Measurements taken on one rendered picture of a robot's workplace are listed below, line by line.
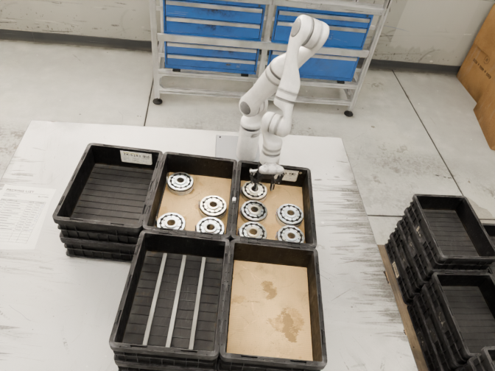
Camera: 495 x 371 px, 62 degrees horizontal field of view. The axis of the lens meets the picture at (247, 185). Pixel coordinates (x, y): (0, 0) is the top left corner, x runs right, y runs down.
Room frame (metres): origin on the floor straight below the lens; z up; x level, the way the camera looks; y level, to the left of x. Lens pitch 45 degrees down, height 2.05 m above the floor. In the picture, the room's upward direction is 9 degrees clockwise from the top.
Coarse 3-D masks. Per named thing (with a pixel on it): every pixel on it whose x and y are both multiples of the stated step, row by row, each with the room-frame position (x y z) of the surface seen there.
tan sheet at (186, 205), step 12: (204, 180) 1.19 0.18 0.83; (216, 180) 1.20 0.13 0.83; (228, 180) 1.21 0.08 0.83; (168, 192) 1.09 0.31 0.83; (192, 192) 1.11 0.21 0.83; (204, 192) 1.12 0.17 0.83; (216, 192) 1.13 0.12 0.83; (228, 192) 1.14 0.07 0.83; (168, 204) 1.03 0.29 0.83; (180, 204) 1.04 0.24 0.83; (192, 204) 1.05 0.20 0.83; (228, 204) 1.08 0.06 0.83; (192, 216) 0.99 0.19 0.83; (192, 228) 0.93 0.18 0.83
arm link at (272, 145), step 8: (272, 112) 1.18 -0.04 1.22; (264, 120) 1.15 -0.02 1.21; (264, 128) 1.14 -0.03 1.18; (264, 136) 1.14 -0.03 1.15; (272, 136) 1.16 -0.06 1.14; (264, 144) 1.14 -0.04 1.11; (272, 144) 1.13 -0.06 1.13; (280, 144) 1.14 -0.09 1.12; (264, 152) 1.13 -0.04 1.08; (272, 152) 1.13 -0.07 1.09; (280, 152) 1.15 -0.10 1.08
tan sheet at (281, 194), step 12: (276, 192) 1.19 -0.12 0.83; (288, 192) 1.20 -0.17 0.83; (300, 192) 1.21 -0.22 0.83; (240, 204) 1.09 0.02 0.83; (264, 204) 1.11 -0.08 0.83; (276, 204) 1.12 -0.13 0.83; (300, 204) 1.14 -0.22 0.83; (240, 216) 1.03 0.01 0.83; (276, 228) 1.00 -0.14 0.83; (300, 228) 1.02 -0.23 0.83
